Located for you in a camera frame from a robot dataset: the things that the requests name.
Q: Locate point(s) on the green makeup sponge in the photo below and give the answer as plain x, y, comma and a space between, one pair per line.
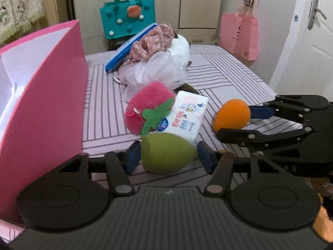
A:
166, 153

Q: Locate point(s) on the white mesh bath pouf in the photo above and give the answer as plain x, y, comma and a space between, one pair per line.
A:
156, 67

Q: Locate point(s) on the white door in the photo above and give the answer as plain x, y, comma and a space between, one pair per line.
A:
312, 57

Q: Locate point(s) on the orange makeup sponge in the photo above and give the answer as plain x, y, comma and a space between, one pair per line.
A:
231, 114

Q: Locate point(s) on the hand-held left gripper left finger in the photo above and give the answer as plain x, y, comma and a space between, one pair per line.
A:
133, 157

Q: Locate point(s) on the pink strawberry plush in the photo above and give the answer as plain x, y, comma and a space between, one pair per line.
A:
148, 99

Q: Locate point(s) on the white tissue pack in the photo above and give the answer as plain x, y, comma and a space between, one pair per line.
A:
187, 119

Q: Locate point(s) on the teal felt handbag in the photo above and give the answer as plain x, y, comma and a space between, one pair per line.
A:
117, 18

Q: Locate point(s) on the pink floral scrunchie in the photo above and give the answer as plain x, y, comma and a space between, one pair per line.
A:
156, 37

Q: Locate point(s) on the blue and white wipes packet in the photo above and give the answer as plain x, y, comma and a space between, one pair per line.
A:
124, 50

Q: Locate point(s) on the black suitcase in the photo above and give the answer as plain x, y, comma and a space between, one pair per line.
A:
115, 44

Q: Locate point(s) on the blue round sticker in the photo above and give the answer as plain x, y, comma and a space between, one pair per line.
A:
296, 18

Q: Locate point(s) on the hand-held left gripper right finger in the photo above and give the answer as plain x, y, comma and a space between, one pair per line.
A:
205, 158

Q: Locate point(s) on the beige wardrobe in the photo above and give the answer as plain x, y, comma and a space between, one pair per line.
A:
182, 2

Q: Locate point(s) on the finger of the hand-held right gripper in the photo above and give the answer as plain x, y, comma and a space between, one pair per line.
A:
249, 135
261, 112

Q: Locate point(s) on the pink storage box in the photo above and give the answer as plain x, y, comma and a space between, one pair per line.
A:
46, 122

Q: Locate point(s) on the cream fluffy towel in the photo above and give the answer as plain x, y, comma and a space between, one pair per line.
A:
18, 7

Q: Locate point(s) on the pink shopping bag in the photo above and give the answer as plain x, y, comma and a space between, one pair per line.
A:
239, 36

